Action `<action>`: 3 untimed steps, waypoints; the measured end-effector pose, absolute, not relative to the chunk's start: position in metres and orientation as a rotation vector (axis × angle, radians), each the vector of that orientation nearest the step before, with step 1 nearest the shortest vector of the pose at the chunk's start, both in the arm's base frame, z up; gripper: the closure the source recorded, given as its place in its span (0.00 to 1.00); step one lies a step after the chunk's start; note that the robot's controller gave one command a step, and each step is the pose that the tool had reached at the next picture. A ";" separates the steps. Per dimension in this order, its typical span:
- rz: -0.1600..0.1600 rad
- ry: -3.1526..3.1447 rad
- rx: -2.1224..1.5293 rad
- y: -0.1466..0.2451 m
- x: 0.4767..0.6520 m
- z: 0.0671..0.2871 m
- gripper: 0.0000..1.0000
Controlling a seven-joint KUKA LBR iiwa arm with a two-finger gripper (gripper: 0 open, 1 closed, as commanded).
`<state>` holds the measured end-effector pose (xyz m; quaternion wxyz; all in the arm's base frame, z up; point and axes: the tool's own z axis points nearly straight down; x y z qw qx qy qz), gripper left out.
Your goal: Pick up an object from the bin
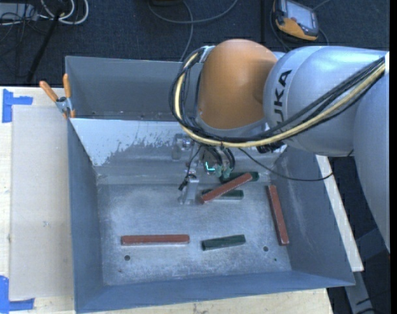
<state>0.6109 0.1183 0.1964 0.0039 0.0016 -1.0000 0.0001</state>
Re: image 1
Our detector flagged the grey metal bin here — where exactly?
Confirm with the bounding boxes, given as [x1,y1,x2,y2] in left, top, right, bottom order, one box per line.
[64,56,356,314]

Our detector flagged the red-brown flat block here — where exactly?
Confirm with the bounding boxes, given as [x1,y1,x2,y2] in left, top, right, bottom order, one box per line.
[198,172,254,205]
[265,184,290,247]
[120,234,191,247]

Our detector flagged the pale flat board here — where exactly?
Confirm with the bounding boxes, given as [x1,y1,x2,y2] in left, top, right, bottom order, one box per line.
[9,105,75,302]

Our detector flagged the black cylinder on white bracket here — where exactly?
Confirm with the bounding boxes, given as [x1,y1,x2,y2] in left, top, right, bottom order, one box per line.
[256,143,288,154]

